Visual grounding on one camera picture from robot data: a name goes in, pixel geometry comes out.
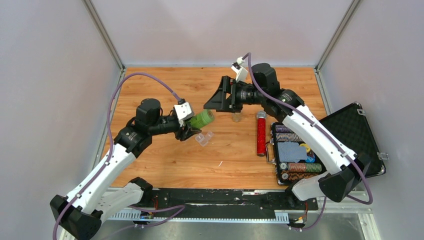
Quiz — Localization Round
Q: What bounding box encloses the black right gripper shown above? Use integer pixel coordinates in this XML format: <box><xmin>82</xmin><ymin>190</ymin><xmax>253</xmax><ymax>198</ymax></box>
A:
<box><xmin>203</xmin><ymin>76</ymin><xmax>265</xmax><ymax>113</ymax></box>

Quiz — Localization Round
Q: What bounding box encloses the green pill bottle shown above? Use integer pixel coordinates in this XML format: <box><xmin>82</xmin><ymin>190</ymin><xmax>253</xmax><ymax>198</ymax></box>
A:
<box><xmin>189</xmin><ymin>109</ymin><xmax>215</xmax><ymax>129</ymax></box>

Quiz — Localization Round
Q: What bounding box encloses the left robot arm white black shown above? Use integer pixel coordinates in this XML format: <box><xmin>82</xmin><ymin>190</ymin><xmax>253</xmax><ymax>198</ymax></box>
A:
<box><xmin>50</xmin><ymin>98</ymin><xmax>200</xmax><ymax>240</ymax></box>

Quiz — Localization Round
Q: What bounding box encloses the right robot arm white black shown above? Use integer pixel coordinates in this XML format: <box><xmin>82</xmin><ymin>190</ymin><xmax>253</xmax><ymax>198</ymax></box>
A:
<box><xmin>203</xmin><ymin>63</ymin><xmax>372</xmax><ymax>209</ymax></box>

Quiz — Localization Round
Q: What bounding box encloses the red glitter tube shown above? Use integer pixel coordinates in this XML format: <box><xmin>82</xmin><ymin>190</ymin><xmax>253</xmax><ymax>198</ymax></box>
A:
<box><xmin>256</xmin><ymin>111</ymin><xmax>267</xmax><ymax>157</ymax></box>

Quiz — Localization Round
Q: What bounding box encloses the green purple chip row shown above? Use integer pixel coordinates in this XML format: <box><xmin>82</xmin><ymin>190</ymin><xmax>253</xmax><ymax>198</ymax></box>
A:
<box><xmin>275</xmin><ymin>125</ymin><xmax>303</xmax><ymax>143</ymax></box>

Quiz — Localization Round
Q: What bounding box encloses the blue playing card deck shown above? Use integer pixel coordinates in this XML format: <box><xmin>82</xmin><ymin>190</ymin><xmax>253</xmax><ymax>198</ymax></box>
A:
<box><xmin>277</xmin><ymin>141</ymin><xmax>308</xmax><ymax>163</ymax></box>

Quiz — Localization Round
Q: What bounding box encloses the black poker chip case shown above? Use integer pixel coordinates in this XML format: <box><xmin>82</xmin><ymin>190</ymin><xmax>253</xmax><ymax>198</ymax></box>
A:
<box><xmin>270</xmin><ymin>102</ymin><xmax>387</xmax><ymax>186</ymax></box>

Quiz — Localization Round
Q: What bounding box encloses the orange black chip row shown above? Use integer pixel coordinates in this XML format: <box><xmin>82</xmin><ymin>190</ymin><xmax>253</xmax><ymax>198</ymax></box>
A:
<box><xmin>279</xmin><ymin>162</ymin><xmax>323</xmax><ymax>183</ymax></box>

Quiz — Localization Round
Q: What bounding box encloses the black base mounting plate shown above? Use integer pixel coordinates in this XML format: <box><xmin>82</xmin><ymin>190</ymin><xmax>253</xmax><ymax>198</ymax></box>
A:
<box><xmin>135</xmin><ymin>188</ymin><xmax>319</xmax><ymax>220</ymax></box>

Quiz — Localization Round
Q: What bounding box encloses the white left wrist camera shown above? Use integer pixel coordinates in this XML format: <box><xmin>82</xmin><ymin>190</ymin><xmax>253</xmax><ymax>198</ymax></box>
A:
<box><xmin>173</xmin><ymin>102</ymin><xmax>195</xmax><ymax>127</ymax></box>

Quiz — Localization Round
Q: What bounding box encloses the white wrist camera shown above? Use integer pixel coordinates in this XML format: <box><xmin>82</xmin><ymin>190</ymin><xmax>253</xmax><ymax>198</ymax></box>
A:
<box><xmin>173</xmin><ymin>102</ymin><xmax>195</xmax><ymax>127</ymax></box>
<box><xmin>231</xmin><ymin>56</ymin><xmax>249</xmax><ymax>83</ymax></box>

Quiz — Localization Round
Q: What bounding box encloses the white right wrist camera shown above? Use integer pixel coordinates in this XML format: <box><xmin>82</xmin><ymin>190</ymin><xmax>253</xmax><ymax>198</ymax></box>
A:
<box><xmin>231</xmin><ymin>56</ymin><xmax>249</xmax><ymax>83</ymax></box>

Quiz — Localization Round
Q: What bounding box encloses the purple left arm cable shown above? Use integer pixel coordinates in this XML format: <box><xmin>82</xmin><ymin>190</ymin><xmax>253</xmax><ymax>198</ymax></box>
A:
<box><xmin>52</xmin><ymin>72</ymin><xmax>186</xmax><ymax>240</ymax></box>

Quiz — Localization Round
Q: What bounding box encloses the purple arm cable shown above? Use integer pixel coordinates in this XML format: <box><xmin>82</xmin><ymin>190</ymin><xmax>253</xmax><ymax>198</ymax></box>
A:
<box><xmin>52</xmin><ymin>72</ymin><xmax>186</xmax><ymax>240</ymax></box>
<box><xmin>243</xmin><ymin>52</ymin><xmax>374</xmax><ymax>232</ymax></box>

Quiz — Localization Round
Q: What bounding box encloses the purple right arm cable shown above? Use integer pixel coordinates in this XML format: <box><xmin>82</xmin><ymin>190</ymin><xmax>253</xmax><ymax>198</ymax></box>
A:
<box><xmin>243</xmin><ymin>52</ymin><xmax>374</xmax><ymax>232</ymax></box>

